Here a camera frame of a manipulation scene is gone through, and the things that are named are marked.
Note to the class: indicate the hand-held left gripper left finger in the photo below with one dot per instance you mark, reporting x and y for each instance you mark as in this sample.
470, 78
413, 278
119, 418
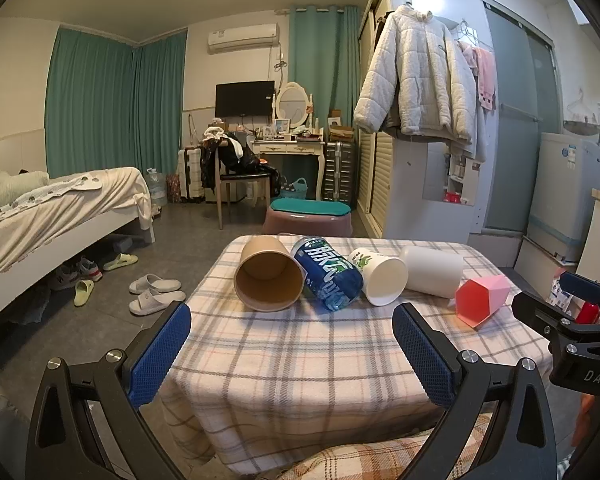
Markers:
160, 355

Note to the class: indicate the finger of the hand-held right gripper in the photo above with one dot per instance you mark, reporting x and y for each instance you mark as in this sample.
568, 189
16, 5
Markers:
540, 312
582, 284

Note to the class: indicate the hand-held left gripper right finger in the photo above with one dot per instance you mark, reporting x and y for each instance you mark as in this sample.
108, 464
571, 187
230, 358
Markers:
422, 360

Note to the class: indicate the person's right forearm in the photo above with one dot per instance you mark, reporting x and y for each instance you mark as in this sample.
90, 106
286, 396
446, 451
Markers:
587, 435

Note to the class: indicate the pink hexagonal cup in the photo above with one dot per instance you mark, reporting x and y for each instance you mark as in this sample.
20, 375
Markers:
480, 300

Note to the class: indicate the plain white cup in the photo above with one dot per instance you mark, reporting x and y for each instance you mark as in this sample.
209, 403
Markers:
432, 270

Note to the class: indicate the white cup with green print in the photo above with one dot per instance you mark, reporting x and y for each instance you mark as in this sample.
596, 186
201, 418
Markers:
382, 275

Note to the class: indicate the blue printed cup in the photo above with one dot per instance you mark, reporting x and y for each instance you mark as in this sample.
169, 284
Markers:
327, 272

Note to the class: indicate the brown paper cup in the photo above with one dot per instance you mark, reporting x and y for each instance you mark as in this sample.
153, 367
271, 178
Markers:
267, 277

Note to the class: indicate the printed small box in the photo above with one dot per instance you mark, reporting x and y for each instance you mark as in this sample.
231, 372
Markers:
562, 295

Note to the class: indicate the red container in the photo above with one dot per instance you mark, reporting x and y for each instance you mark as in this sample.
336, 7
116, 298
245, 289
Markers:
587, 312

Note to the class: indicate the white slipper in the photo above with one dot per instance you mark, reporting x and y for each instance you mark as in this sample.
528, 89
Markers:
157, 303
155, 283

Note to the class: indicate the white washing machine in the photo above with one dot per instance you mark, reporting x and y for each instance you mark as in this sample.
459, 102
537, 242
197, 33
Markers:
565, 195

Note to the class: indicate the green slipper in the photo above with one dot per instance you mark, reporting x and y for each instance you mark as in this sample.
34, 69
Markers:
84, 293
121, 261

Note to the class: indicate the orange plaid cloth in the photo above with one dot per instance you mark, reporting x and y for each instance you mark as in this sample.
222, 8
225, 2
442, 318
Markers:
380, 457

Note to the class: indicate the grey sneakers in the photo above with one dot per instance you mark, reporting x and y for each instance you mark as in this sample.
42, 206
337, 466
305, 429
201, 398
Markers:
77, 272

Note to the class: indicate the plaid tablecloth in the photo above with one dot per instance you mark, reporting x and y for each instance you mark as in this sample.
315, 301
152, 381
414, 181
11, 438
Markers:
300, 360

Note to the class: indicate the white bed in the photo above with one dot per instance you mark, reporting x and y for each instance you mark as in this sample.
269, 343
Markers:
55, 230

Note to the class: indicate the red bag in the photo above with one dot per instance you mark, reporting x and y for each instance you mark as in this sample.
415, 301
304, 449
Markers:
173, 189

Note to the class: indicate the large water bottle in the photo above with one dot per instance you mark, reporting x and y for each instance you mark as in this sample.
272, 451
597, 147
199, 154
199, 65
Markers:
156, 187

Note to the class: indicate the frosted glass door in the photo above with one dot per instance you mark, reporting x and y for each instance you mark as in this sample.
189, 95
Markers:
515, 125

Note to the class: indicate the pink stool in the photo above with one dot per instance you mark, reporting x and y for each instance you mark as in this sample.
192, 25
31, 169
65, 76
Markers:
307, 225

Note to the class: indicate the white suitcase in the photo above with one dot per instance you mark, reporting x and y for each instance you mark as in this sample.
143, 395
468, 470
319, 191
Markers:
191, 175

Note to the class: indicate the green cushion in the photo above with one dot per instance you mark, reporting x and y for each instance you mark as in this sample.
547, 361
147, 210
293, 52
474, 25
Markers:
310, 206

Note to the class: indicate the white wardrobe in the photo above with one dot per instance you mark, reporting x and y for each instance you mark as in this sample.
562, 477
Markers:
375, 175

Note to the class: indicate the wooden chair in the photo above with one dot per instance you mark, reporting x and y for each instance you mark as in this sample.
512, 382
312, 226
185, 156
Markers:
242, 177

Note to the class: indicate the printed blanket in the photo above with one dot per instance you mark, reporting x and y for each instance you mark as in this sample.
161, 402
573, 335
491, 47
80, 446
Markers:
45, 192

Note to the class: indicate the silver suitcase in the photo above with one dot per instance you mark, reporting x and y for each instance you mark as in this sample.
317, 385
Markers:
340, 172

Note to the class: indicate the teal plastic basket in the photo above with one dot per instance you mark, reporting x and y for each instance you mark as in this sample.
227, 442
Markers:
293, 188

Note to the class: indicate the pile of clothes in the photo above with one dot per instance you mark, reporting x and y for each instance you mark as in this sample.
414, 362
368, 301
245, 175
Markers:
230, 152

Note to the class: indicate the pink towel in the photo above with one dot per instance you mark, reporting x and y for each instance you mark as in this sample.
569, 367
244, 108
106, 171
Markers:
486, 77

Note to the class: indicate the light quilt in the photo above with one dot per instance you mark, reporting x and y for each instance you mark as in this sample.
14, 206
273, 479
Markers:
10, 182

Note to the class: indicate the white dressing table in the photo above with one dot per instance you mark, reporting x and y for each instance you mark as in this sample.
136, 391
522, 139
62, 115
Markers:
290, 149

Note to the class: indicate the cardboard box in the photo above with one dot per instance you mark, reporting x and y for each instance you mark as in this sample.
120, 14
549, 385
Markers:
341, 127

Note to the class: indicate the wide green curtain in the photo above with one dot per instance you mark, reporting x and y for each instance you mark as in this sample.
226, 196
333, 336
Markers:
100, 110

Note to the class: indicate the black television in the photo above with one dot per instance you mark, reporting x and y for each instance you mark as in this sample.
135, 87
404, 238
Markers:
245, 98

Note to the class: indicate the white puffer jacket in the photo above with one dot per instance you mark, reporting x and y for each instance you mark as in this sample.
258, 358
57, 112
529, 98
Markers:
415, 70

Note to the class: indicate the oval white mirror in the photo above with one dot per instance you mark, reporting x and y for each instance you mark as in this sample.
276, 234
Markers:
293, 105

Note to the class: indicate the narrow green curtain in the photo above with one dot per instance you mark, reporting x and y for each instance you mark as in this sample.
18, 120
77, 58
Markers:
340, 70

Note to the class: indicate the white air conditioner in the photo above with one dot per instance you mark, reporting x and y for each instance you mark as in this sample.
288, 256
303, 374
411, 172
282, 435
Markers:
243, 38

